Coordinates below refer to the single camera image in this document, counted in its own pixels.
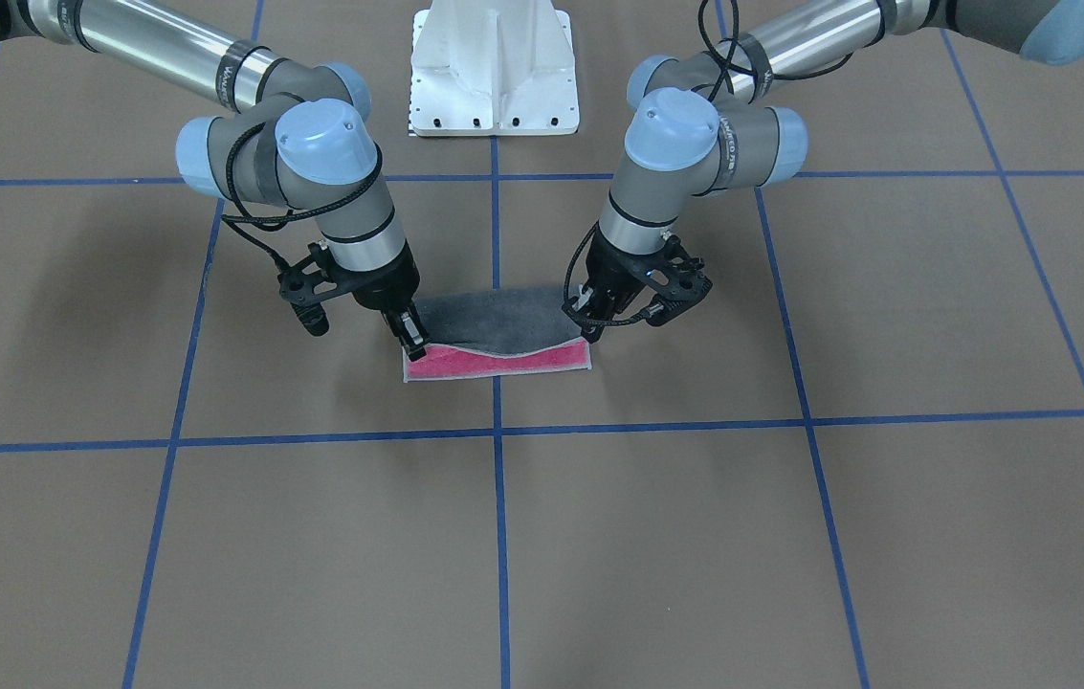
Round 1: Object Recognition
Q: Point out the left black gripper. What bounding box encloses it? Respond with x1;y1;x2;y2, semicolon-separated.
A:
564;230;672;345

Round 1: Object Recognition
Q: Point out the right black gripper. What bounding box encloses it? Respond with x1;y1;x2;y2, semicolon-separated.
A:
353;252;430;362

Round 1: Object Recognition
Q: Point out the pink and grey towel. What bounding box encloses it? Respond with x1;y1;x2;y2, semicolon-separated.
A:
403;284;591;381

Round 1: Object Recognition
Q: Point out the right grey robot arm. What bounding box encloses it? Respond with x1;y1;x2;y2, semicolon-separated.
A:
0;1;431;361

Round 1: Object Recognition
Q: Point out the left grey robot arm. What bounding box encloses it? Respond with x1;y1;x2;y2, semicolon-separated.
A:
563;1;1084;342

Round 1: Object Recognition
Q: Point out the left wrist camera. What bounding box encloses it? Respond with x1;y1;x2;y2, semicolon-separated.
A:
641;235;713;327

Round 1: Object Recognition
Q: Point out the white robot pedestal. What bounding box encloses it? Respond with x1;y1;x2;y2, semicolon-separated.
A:
408;1;581;137

